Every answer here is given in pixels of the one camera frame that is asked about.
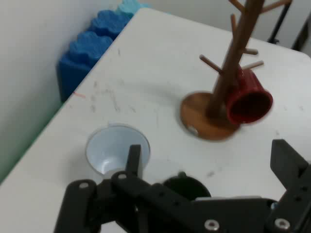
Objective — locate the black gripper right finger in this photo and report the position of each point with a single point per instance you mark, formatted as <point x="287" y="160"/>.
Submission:
<point x="289" y="165"/>

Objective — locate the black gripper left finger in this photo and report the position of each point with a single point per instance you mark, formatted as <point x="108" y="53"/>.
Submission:
<point x="80" y="206"/>

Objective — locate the red speckled ceramic mug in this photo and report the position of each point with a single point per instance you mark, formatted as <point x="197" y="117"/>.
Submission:
<point x="252" y="82"/>

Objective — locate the white plastic cup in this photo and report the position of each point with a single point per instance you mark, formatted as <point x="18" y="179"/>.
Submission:
<point x="111" y="145"/>

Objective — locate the wooden mug tree stand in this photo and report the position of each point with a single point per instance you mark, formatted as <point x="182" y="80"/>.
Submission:
<point x="201" y="114"/>

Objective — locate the dark green ceramic mug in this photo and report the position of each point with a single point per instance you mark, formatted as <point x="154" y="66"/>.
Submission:
<point x="187" y="188"/>

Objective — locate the dark metal leg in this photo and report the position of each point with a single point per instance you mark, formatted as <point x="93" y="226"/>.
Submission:
<point x="302" y="36"/>

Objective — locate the black metal stand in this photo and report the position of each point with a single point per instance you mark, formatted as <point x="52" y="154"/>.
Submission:
<point x="280" y="23"/>

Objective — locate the dark blue foam block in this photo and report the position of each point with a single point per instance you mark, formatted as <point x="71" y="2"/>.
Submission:
<point x="109" y="23"/>
<point x="80" y="60"/>

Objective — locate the light blue foam block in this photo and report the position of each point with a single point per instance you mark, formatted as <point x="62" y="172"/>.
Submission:
<point x="128" y="8"/>

